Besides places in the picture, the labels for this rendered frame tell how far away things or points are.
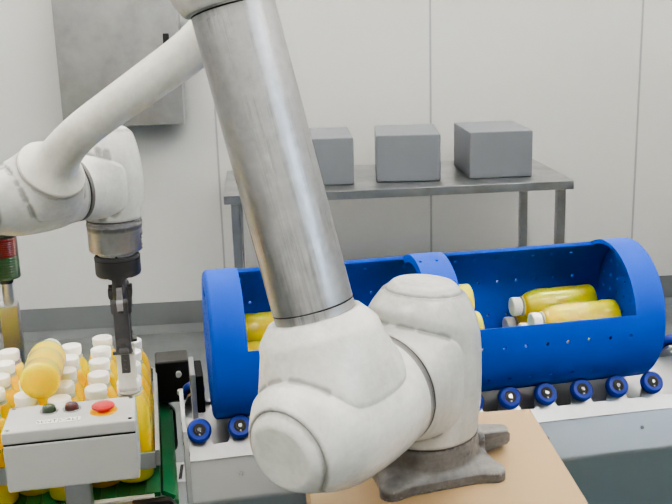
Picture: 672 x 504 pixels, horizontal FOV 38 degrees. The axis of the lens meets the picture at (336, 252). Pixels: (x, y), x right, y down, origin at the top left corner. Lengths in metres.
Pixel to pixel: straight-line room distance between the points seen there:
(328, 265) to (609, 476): 1.08
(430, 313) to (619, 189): 4.42
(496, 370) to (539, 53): 3.66
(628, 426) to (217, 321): 0.85
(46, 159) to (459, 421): 0.68
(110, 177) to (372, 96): 3.75
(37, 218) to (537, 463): 0.80
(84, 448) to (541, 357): 0.86
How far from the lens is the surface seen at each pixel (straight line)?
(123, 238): 1.59
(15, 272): 2.19
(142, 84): 1.39
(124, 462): 1.58
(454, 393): 1.28
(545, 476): 1.40
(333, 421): 1.09
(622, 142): 5.59
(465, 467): 1.36
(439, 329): 1.25
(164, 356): 2.09
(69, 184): 1.46
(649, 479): 2.13
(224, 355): 1.73
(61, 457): 1.58
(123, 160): 1.57
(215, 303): 1.75
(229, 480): 1.84
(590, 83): 5.48
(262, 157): 1.10
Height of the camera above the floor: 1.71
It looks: 14 degrees down
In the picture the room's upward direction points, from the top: 2 degrees counter-clockwise
